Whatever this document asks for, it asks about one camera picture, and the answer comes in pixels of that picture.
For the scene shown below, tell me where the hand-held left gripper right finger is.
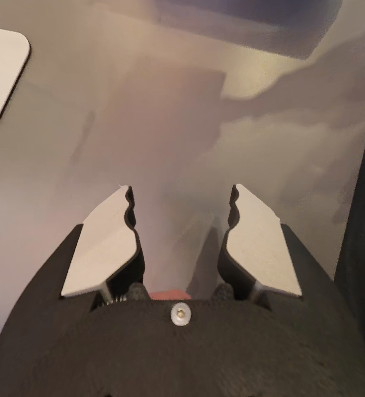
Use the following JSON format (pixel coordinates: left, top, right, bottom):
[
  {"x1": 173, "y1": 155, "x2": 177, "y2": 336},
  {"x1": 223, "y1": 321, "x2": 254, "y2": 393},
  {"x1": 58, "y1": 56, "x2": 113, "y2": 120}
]
[{"x1": 217, "y1": 184, "x2": 303, "y2": 304}]

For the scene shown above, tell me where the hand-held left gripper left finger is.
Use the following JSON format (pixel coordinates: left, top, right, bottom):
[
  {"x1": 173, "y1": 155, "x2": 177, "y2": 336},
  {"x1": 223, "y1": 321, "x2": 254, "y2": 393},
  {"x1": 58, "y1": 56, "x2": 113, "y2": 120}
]
[{"x1": 61, "y1": 185, "x2": 146, "y2": 304}]

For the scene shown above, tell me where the person's dark clothing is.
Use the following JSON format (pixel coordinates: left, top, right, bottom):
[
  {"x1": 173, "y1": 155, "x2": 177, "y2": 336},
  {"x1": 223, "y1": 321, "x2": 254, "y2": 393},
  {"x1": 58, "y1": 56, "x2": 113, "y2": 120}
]
[{"x1": 334, "y1": 106, "x2": 365, "y2": 377}]

